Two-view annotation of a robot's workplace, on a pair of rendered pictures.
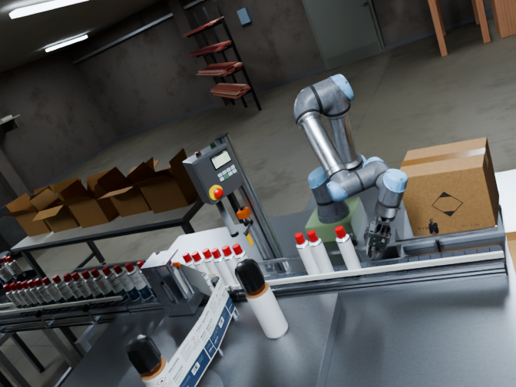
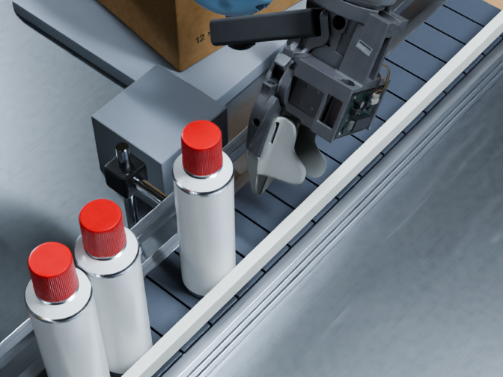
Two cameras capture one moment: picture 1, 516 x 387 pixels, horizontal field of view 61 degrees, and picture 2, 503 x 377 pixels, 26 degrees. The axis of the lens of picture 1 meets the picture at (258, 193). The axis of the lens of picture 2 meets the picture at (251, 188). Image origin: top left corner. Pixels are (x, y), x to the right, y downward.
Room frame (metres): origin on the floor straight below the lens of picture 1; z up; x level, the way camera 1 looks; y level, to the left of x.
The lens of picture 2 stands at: (1.25, 0.34, 1.74)
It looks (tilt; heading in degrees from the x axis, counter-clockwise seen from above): 52 degrees down; 281
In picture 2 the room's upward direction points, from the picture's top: straight up
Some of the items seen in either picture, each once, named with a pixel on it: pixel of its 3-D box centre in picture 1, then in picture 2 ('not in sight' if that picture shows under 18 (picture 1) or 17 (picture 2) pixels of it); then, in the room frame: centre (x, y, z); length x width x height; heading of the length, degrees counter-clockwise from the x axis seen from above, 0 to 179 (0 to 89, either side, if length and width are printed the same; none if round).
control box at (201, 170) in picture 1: (214, 173); not in sight; (1.69, 0.12, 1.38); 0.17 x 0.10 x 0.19; 116
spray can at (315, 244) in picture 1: (319, 253); (113, 289); (1.46, -0.12, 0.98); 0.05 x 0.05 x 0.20
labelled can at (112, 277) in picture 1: (115, 284); not in sight; (1.98, 0.82, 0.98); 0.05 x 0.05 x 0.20
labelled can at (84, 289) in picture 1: (84, 289); not in sight; (2.08, 1.01, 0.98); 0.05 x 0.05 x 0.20
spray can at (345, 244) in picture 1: (347, 250); (205, 211); (1.40, -0.21, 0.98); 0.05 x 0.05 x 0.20
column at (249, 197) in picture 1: (254, 206); not in sight; (1.71, 0.04, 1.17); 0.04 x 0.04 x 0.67; 61
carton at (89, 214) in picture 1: (95, 200); not in sight; (3.80, 1.32, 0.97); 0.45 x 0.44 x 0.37; 150
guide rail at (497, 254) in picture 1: (342, 273); (206, 307); (1.39, -0.17, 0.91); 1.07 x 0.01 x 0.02; 61
